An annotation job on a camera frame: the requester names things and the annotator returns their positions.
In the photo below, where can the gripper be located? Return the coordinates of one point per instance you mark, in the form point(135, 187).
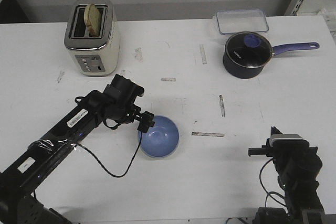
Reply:
point(124, 111)
point(281, 151)

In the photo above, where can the blue bowl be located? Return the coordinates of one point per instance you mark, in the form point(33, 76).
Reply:
point(161, 140)

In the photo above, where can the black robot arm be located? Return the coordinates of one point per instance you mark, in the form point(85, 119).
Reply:
point(297, 165)
point(23, 176)

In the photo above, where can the cream silver toaster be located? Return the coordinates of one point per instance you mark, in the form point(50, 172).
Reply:
point(94, 56)

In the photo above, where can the dark blue saucepan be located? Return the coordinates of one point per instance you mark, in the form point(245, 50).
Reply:
point(247, 73)

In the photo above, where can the glass pot lid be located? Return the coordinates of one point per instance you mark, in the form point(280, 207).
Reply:
point(247, 49)

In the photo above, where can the toast slice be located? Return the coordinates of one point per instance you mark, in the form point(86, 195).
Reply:
point(92, 20)

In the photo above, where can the clear plastic container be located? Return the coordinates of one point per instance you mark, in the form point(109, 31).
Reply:
point(234, 21)

